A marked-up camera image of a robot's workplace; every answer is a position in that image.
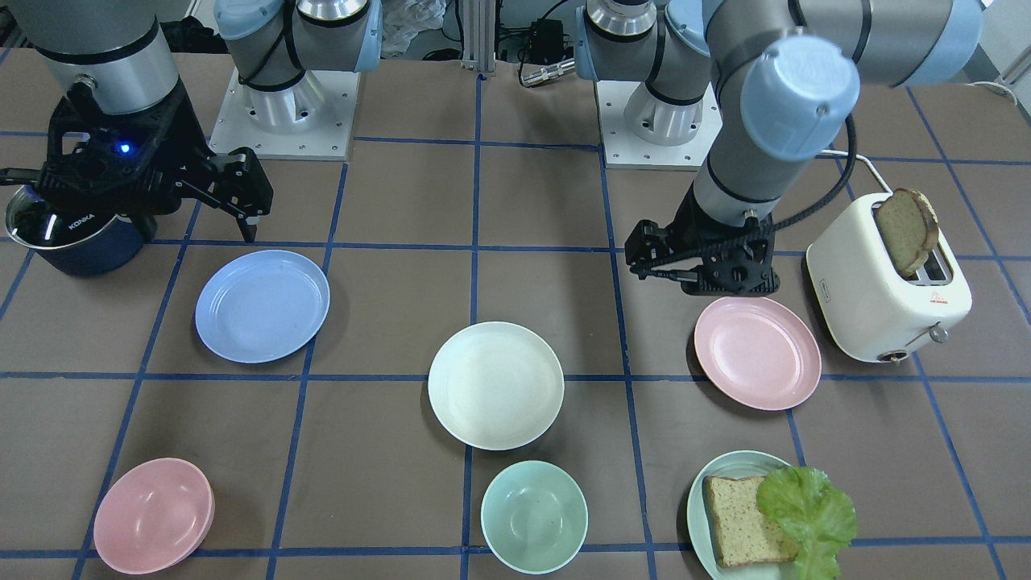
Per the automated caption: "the green lettuce leaf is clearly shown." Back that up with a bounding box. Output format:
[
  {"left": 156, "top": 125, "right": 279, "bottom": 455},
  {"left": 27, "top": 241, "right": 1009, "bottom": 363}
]
[{"left": 757, "top": 466, "right": 858, "bottom": 579}]

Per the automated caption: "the white toaster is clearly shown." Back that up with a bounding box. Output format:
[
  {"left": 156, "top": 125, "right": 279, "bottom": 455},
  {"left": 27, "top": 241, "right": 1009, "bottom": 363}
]
[{"left": 805, "top": 192, "right": 973, "bottom": 363}]

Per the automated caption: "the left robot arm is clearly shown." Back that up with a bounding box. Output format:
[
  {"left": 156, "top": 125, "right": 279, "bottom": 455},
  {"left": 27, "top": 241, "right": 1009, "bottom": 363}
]
[{"left": 575, "top": 1, "right": 983, "bottom": 295}]

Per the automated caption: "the pink plate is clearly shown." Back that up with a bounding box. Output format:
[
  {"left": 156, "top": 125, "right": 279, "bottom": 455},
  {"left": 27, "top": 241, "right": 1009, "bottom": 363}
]
[{"left": 694, "top": 297, "right": 822, "bottom": 411}]

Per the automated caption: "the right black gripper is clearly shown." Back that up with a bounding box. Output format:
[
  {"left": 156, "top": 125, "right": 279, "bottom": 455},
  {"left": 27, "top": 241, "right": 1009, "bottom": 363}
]
[{"left": 2, "top": 77, "right": 274, "bottom": 243}]

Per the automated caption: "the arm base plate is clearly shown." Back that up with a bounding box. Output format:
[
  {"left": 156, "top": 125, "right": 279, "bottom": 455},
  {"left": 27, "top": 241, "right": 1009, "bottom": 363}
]
[
  {"left": 595, "top": 81, "right": 722, "bottom": 170},
  {"left": 209, "top": 71, "right": 363, "bottom": 162}
]

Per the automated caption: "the blue plate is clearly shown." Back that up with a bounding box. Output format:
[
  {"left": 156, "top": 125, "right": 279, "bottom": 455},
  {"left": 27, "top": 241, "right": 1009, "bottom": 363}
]
[{"left": 194, "top": 250, "right": 331, "bottom": 364}]

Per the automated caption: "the green plate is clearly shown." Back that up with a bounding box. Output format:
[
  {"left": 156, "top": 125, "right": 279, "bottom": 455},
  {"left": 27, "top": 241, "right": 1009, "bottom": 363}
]
[{"left": 685, "top": 450, "right": 797, "bottom": 579}]

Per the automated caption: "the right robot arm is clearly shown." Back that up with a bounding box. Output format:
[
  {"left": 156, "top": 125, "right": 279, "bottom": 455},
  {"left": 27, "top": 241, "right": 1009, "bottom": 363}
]
[{"left": 2, "top": 1, "right": 383, "bottom": 242}]

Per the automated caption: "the green bowl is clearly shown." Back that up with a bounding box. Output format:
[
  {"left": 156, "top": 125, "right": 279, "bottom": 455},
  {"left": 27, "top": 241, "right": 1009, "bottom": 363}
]
[{"left": 480, "top": 460, "right": 590, "bottom": 575}]

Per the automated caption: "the white plate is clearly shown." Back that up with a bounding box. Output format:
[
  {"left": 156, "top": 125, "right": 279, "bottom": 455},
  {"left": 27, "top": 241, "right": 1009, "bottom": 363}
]
[{"left": 428, "top": 321, "right": 565, "bottom": 451}]

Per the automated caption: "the dark blue pot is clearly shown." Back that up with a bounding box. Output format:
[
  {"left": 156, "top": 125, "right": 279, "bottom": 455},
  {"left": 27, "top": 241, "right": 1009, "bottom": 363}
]
[{"left": 4, "top": 186, "right": 145, "bottom": 278}]

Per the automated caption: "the bread slice on plate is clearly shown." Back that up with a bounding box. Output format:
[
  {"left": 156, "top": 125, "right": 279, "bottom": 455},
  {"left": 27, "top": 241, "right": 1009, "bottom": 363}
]
[{"left": 702, "top": 476, "right": 801, "bottom": 568}]

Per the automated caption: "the pink bowl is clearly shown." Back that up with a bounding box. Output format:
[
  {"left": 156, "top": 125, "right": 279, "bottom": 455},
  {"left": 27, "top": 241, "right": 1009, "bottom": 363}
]
[{"left": 93, "top": 458, "right": 217, "bottom": 575}]

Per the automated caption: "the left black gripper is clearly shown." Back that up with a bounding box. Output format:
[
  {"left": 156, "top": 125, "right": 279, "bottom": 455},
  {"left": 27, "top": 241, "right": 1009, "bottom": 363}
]
[{"left": 625, "top": 190, "right": 780, "bottom": 296}]

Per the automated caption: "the bread slice in toaster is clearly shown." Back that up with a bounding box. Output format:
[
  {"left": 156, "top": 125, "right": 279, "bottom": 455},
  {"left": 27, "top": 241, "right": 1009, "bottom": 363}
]
[{"left": 873, "top": 187, "right": 940, "bottom": 279}]

